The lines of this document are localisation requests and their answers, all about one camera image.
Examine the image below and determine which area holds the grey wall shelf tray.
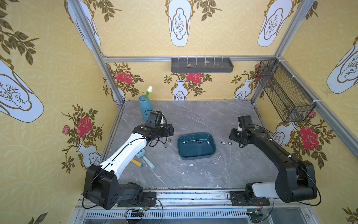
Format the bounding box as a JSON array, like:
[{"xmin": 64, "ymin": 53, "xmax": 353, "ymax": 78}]
[{"xmin": 171, "ymin": 57, "xmax": 234, "ymax": 73}]

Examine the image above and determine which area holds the light blue toy fork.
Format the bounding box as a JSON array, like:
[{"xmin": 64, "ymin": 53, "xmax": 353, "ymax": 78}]
[{"xmin": 136, "ymin": 149, "xmax": 155, "ymax": 170}]

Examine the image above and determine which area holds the black wire mesh basket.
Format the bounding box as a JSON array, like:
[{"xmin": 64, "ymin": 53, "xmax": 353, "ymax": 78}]
[{"xmin": 256, "ymin": 59, "xmax": 316, "ymax": 122}]

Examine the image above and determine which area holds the white tulip flower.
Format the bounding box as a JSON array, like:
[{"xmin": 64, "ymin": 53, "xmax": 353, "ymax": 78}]
[{"xmin": 145, "ymin": 86, "xmax": 153, "ymax": 100}]

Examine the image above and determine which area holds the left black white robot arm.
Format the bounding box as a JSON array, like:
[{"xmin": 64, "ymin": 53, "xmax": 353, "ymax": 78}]
[{"xmin": 83, "ymin": 111, "xmax": 174, "ymax": 210}]

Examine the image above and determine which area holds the teal plastic storage box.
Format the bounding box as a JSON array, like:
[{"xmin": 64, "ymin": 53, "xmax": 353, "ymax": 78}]
[{"xmin": 177, "ymin": 133, "xmax": 216, "ymax": 161}]

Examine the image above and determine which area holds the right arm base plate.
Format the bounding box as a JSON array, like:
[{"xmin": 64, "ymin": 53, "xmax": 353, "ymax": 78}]
[{"xmin": 227, "ymin": 191, "xmax": 270, "ymax": 207}]

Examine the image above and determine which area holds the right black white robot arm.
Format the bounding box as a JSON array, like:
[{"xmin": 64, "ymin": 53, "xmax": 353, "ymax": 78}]
[{"xmin": 229, "ymin": 115, "xmax": 320, "ymax": 203}]

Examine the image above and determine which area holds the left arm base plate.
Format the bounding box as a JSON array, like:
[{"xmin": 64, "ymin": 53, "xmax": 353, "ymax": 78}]
[{"xmin": 117, "ymin": 191, "xmax": 157, "ymax": 208}]

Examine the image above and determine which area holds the teal blue vase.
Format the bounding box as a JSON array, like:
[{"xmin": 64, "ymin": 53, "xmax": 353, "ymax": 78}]
[{"xmin": 139, "ymin": 95, "xmax": 153, "ymax": 121}]

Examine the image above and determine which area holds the aluminium front rail frame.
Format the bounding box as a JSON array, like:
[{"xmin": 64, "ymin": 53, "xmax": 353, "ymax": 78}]
[{"xmin": 70, "ymin": 189, "xmax": 319, "ymax": 224}]

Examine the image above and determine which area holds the yellow handled toy tool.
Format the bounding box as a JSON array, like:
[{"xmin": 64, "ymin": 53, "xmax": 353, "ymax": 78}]
[{"xmin": 131, "ymin": 159, "xmax": 143, "ymax": 168}]

